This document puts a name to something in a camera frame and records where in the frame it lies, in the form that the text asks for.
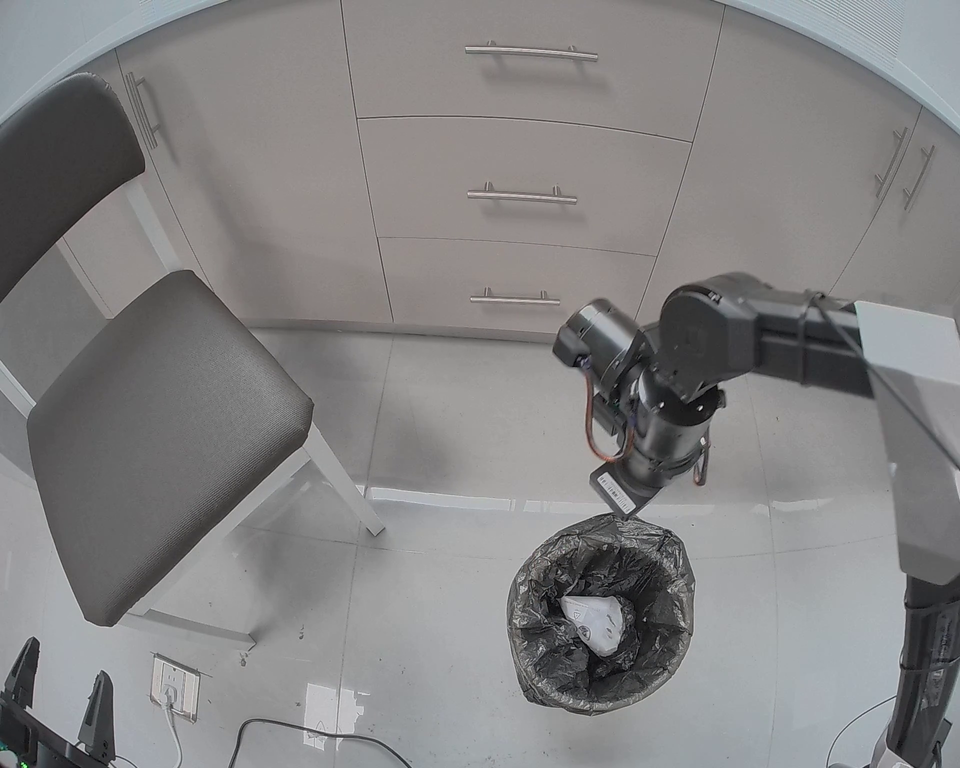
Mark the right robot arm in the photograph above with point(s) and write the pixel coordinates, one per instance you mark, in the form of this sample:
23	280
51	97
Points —
705	330

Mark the beige cabinet with drawers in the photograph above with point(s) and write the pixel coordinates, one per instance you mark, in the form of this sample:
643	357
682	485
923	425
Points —
525	150

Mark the black plastic bag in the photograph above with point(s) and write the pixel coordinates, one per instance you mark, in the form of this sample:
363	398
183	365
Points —
540	600

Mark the grey padded chair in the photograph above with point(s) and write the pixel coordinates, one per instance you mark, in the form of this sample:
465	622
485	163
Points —
172	420

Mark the white printed wrapper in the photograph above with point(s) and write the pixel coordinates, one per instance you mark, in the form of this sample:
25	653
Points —
600	622

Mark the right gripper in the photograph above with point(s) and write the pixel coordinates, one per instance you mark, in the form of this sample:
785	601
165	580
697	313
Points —
671	442

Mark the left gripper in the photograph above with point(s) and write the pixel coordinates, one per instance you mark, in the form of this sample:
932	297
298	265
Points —
45	754

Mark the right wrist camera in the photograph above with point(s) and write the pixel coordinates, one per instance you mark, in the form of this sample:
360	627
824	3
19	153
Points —
574	349

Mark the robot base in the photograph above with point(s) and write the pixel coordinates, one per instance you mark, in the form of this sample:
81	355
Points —
892	757

